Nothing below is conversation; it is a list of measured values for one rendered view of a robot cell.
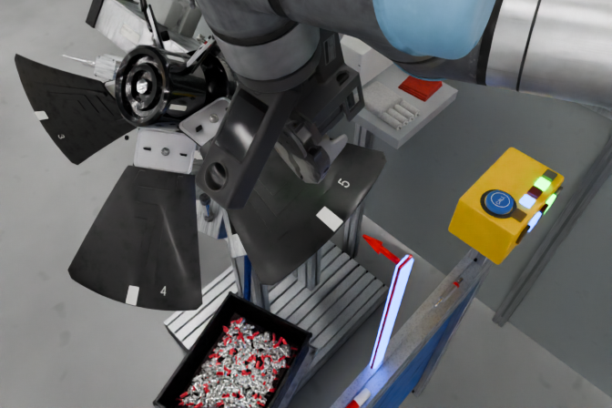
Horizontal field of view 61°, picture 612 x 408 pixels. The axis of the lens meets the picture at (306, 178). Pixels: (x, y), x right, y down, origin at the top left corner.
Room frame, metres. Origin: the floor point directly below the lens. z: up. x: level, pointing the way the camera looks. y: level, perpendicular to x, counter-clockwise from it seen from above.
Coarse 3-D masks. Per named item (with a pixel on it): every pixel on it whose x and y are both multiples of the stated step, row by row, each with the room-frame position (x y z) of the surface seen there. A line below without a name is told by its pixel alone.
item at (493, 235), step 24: (504, 168) 0.55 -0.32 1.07; (528, 168) 0.55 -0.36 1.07; (480, 192) 0.50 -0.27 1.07; (552, 192) 0.50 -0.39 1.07; (456, 216) 0.48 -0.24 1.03; (480, 216) 0.46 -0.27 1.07; (504, 216) 0.45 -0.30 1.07; (528, 216) 0.46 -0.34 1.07; (480, 240) 0.45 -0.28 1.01; (504, 240) 0.43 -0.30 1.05
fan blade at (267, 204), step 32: (352, 160) 0.45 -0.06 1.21; (384, 160) 0.44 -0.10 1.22; (256, 192) 0.42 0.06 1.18; (288, 192) 0.41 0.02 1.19; (320, 192) 0.41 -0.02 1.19; (352, 192) 0.40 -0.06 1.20; (256, 224) 0.37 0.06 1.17; (288, 224) 0.37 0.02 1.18; (320, 224) 0.37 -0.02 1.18; (256, 256) 0.34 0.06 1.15; (288, 256) 0.33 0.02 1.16
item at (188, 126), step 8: (216, 104) 0.58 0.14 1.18; (224, 104) 0.58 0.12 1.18; (200, 112) 0.57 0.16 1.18; (208, 112) 0.57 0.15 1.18; (216, 112) 0.57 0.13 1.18; (224, 112) 0.57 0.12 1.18; (184, 120) 0.55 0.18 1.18; (192, 120) 0.55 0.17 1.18; (200, 120) 0.55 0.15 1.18; (208, 120) 0.55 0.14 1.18; (184, 128) 0.53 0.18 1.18; (192, 128) 0.53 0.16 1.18; (208, 128) 0.53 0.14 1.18; (216, 128) 0.53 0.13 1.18; (192, 136) 0.52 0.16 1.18; (200, 136) 0.52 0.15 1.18; (208, 136) 0.52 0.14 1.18; (200, 144) 0.50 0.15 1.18
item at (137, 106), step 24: (144, 48) 0.61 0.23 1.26; (120, 72) 0.61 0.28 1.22; (144, 72) 0.60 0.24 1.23; (168, 72) 0.57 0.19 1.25; (216, 72) 0.64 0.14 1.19; (120, 96) 0.59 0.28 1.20; (144, 96) 0.57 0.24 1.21; (168, 96) 0.55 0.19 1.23; (192, 96) 0.57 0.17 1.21; (216, 96) 0.62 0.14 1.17; (144, 120) 0.54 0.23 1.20; (168, 120) 0.54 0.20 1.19
